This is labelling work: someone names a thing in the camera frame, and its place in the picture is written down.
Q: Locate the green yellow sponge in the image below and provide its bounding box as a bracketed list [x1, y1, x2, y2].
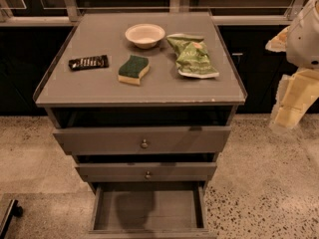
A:
[118, 55, 150, 86]

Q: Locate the top grey drawer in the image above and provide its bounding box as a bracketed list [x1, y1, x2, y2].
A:
[54, 126, 230, 155]

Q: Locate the bottom grey drawer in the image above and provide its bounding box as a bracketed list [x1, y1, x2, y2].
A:
[87, 181, 210, 239]

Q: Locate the metal window frame rail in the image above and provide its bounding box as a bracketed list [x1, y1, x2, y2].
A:
[0, 0, 309, 26]

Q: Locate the grey drawer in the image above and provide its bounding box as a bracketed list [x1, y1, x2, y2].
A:
[87, 181, 210, 239]
[76, 162, 216, 182]
[54, 126, 230, 155]

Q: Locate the white paper bowl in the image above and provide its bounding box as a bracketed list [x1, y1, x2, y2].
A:
[125, 24, 165, 49]

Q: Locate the black candy bar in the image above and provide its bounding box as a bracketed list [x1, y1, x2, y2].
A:
[68, 55, 109, 71]

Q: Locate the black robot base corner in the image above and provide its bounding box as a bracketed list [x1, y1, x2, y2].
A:
[0, 199, 23, 239]

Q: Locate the grey drawer cabinet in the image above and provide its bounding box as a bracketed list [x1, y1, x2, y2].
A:
[32, 11, 248, 239]

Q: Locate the middle grey drawer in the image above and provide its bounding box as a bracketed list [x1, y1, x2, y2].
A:
[76, 162, 216, 182]

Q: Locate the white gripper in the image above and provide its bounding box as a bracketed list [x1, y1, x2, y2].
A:
[265, 0, 319, 130]

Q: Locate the green jalapeno chip bag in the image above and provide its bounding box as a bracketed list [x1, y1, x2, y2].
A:
[166, 34, 219, 79]

